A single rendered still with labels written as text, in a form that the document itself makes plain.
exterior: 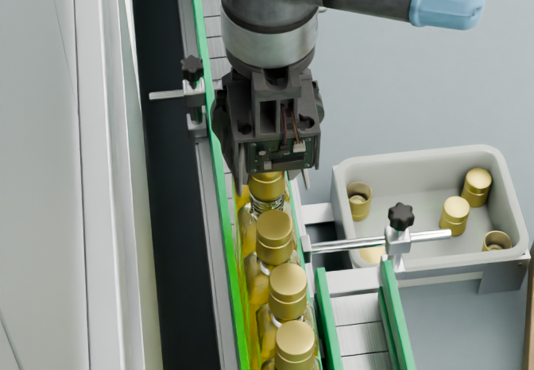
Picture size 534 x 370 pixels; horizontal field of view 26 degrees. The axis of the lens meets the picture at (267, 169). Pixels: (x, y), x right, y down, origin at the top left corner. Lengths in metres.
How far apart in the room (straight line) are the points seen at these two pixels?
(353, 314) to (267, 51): 0.53
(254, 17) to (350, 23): 0.94
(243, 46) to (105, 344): 0.26
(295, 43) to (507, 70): 0.91
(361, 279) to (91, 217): 0.61
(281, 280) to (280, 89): 0.21
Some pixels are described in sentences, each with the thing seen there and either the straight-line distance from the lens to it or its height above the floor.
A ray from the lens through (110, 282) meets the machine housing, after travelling 0.76.
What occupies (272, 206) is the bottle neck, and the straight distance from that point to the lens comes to 1.11.
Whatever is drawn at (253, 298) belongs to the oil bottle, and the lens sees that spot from 1.12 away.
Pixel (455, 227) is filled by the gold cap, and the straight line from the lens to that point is 1.52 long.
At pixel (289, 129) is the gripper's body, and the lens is 0.94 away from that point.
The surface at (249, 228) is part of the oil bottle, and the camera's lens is 1.14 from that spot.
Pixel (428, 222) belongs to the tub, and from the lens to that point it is 1.54.
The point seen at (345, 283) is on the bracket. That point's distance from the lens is 1.35.
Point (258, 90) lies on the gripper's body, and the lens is 0.88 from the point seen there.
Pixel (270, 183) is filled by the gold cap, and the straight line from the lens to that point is 1.07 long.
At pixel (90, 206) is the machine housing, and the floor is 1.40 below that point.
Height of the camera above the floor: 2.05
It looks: 54 degrees down
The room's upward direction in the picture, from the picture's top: straight up
